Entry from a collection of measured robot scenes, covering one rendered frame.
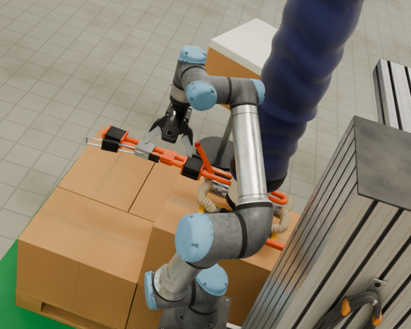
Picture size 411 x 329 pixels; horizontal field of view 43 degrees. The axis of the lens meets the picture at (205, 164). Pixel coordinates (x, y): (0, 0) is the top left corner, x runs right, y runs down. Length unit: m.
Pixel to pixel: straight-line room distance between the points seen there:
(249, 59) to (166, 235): 1.53
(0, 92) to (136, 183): 1.81
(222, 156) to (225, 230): 2.87
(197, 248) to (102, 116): 3.10
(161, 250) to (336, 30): 1.17
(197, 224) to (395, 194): 0.49
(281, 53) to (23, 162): 2.43
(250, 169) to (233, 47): 2.17
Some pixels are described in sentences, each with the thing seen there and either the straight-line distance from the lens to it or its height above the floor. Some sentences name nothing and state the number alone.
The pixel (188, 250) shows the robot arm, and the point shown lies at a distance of 1.26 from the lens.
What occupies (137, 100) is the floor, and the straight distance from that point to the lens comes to 4.53.
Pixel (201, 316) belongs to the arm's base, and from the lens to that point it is 1.77.
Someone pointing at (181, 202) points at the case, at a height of 0.94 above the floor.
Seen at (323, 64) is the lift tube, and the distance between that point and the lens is 1.74.
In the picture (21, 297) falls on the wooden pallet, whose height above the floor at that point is 0.09.
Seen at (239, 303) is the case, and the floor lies 0.67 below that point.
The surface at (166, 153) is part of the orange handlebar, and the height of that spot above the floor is 1.18.
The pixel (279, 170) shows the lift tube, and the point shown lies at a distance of 1.99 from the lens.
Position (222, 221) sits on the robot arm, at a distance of 1.27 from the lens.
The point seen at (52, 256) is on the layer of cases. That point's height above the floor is 0.51.
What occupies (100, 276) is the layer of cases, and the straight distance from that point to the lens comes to 2.56.
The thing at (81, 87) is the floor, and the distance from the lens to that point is 4.56.
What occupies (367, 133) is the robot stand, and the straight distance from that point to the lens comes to 1.07.
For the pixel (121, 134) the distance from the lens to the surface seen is 2.21.
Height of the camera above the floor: 2.55
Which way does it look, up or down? 39 degrees down
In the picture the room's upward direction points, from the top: 18 degrees clockwise
